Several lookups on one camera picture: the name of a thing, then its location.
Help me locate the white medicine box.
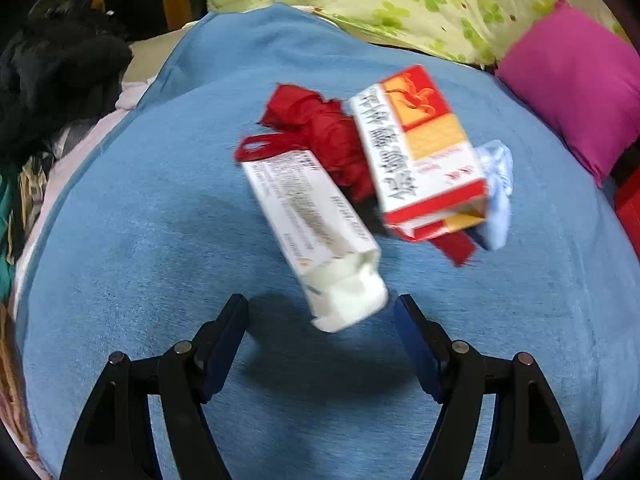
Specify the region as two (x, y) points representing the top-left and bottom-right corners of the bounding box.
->
(242, 151), (388, 333)

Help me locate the light blue cloth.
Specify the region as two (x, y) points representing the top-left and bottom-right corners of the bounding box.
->
(474, 140), (513, 252)

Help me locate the orange red medicine box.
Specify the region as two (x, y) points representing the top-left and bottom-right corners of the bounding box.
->
(349, 65), (488, 242)

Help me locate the red ribbon bow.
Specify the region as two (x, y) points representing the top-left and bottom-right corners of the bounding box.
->
(233, 83), (478, 268)

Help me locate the multicolour scarf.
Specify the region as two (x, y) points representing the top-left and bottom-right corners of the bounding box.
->
(0, 304), (39, 463)

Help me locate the blue bed blanket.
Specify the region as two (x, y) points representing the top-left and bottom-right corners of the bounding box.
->
(17, 5), (639, 479)

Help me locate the red Nilrich paper bag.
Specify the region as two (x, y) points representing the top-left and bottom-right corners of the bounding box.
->
(614, 168), (640, 258)

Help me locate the teal garment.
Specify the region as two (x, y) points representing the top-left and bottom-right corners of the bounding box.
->
(0, 164), (17, 304)

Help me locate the magenta pillow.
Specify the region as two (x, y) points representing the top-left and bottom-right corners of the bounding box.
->
(496, 0), (639, 185)

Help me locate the black clothes pile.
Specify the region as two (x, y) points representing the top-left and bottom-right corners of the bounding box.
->
(1, 0), (134, 166)

